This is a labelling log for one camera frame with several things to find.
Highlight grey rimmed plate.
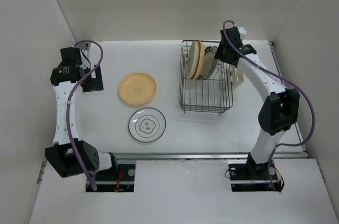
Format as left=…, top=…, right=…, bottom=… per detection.
left=204, top=46, right=218, bottom=80

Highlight grey patterned plate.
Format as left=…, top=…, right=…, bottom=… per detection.
left=198, top=46, right=215, bottom=79

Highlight yellow plate with drawing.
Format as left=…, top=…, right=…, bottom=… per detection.
left=118, top=73, right=157, bottom=105

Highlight white plate black rings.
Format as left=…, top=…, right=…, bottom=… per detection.
left=128, top=107, right=167, bottom=144

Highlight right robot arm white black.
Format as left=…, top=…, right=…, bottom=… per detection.
left=215, top=26, right=300, bottom=178

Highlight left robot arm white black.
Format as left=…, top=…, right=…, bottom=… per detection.
left=45, top=47, right=119, bottom=180

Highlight beige cutlery holder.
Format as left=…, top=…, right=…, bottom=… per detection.
left=227, top=65, right=244, bottom=90

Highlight cream plate leftmost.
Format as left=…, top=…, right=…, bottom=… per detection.
left=185, top=41, right=199, bottom=79

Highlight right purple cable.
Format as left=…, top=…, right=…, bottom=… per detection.
left=222, top=20, right=316, bottom=192

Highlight purple cable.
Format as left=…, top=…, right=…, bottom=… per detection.
left=65, top=39, right=104, bottom=191
left=222, top=20, right=316, bottom=192

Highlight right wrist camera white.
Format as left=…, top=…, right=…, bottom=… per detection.
left=237, top=26, right=247, bottom=40

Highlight black wire dish rack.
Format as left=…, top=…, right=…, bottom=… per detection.
left=179, top=40, right=233, bottom=114

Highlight aluminium rail side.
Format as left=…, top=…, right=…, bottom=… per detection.
left=269, top=41, right=308, bottom=153

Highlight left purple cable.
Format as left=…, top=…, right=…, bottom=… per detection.
left=65, top=39, right=104, bottom=191

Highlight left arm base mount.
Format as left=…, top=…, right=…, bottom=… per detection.
left=85, top=160, right=136, bottom=193

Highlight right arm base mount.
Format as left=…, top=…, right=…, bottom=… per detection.
left=225, top=162, right=285, bottom=192

